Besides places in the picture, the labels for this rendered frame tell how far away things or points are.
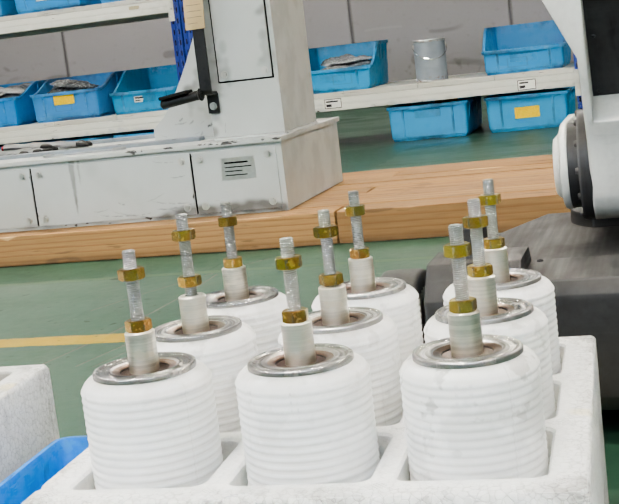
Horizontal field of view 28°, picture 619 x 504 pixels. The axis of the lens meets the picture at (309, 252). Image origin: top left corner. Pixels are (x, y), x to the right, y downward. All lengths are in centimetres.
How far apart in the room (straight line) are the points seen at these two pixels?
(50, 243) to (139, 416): 237
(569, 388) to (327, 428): 24
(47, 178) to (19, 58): 728
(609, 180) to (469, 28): 780
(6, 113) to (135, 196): 323
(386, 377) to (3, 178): 246
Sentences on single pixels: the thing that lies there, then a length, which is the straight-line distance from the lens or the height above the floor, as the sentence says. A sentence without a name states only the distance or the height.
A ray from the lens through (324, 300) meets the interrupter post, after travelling 97.
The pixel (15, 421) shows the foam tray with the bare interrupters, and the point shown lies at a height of 15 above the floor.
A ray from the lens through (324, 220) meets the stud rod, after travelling 97.
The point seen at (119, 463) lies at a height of 20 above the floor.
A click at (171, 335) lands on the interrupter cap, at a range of 100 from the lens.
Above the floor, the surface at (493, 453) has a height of 19.
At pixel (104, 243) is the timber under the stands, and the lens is 316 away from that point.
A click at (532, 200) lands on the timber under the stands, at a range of 285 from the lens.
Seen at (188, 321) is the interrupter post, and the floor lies 26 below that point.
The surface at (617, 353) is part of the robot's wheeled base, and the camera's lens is 137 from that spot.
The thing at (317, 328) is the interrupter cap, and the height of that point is 25.
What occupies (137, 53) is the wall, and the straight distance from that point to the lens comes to 1008.
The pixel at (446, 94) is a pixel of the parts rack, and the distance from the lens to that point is 559.
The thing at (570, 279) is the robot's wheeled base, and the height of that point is 19.
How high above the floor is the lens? 47
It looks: 9 degrees down
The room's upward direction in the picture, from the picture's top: 7 degrees counter-clockwise
